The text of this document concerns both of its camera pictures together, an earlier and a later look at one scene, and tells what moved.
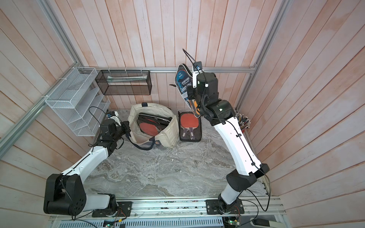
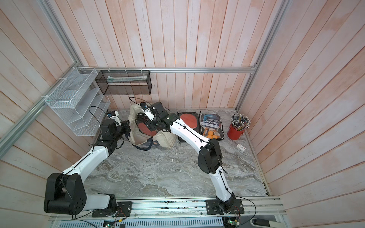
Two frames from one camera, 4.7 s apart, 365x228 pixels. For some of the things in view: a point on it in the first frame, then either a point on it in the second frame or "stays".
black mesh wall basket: x=125 y=82 stays
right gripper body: x=197 y=97 to x=154 y=125
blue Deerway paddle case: x=183 y=79 to x=211 y=126
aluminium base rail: x=254 y=208 stays
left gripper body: x=124 y=128 stays
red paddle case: x=190 y=127 stays
